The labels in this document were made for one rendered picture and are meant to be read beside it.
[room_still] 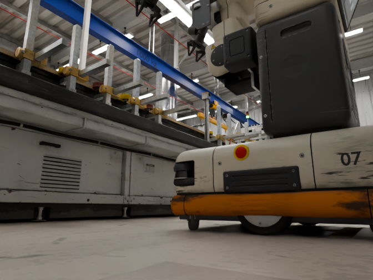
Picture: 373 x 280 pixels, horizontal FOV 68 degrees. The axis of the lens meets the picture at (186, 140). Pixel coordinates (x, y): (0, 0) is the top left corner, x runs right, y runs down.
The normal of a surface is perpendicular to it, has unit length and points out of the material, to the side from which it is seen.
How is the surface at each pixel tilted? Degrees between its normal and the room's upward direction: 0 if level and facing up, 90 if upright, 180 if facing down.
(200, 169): 90
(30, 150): 90
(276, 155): 90
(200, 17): 90
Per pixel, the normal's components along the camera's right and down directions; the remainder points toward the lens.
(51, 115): 0.82, -0.14
